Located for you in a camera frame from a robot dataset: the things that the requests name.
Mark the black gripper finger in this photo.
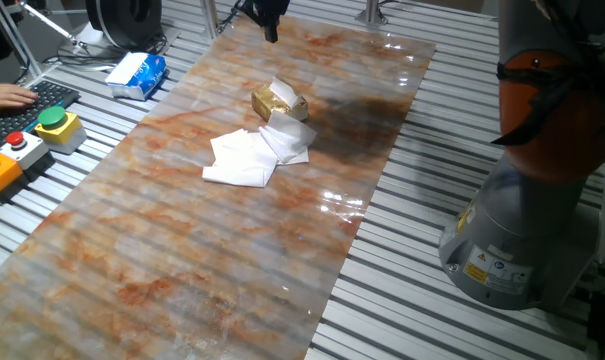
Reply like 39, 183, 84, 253
242, 0, 272, 42
270, 0, 291, 43

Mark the white pulled napkin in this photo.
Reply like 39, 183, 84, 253
258, 110, 318, 165

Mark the white napkin in box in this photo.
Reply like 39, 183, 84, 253
267, 77, 304, 109

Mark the golden napkin box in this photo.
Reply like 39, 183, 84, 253
250, 83, 309, 124

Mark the white loose napkin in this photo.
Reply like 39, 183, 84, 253
281, 147, 310, 166
202, 128, 283, 189

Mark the person's hand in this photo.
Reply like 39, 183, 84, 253
0, 83, 39, 114

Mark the black round device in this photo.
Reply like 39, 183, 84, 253
85, 0, 163, 50

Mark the blue white tissue pack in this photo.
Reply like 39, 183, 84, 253
105, 51, 168, 102

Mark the silver metal rod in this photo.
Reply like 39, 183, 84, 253
19, 0, 91, 56

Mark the green button yellow box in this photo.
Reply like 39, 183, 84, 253
34, 105, 88, 155

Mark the orange marble pattern mat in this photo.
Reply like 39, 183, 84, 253
0, 14, 437, 360

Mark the black keyboard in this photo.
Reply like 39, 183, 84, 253
0, 79, 82, 154

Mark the red button white box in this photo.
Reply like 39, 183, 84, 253
0, 130, 51, 171

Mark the aluminium frame post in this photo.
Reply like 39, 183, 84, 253
0, 0, 43, 86
200, 0, 221, 40
355, 0, 389, 26

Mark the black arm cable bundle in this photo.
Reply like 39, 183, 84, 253
491, 0, 605, 147

